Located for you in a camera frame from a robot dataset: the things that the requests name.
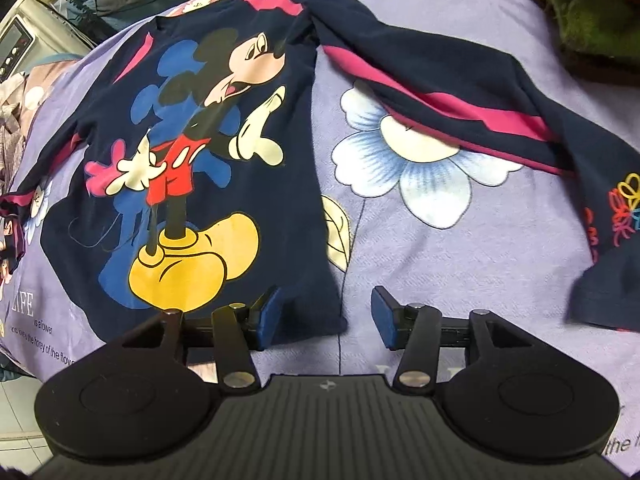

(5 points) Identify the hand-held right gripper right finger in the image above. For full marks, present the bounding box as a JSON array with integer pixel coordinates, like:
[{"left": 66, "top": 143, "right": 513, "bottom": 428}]
[{"left": 371, "top": 285, "right": 533, "bottom": 395}]

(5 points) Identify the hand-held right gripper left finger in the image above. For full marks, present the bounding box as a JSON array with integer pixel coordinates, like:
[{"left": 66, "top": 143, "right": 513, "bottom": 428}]
[{"left": 120, "top": 285, "right": 284, "bottom": 395}]

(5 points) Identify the navy cartoon mouse shirt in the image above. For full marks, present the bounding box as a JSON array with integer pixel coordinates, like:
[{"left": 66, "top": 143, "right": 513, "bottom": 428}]
[{"left": 0, "top": 0, "right": 591, "bottom": 342}]

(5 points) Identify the pile of grey clothes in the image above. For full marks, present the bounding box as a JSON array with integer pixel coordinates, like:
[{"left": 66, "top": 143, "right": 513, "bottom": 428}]
[{"left": 0, "top": 74, "right": 32, "bottom": 196}]

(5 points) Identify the purple floral bedsheet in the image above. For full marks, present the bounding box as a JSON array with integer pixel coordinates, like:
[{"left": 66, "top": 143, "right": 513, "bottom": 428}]
[{"left": 0, "top": 0, "right": 640, "bottom": 461}]

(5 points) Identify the navy garment with colourful flowers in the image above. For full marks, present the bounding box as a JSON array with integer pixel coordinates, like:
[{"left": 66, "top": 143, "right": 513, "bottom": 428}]
[{"left": 565, "top": 130, "right": 640, "bottom": 333}]

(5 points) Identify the pink printed cloth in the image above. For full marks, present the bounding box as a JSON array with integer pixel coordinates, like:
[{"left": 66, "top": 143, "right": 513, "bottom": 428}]
[{"left": 20, "top": 50, "right": 96, "bottom": 111}]

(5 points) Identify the green and brown fuzzy blanket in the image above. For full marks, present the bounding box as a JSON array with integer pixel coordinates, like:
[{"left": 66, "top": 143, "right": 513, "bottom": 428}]
[{"left": 519, "top": 0, "right": 640, "bottom": 87}]

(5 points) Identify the white appliance with button panel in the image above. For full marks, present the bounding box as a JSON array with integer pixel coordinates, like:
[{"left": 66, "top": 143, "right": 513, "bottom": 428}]
[{"left": 0, "top": 0, "right": 57, "bottom": 82}]

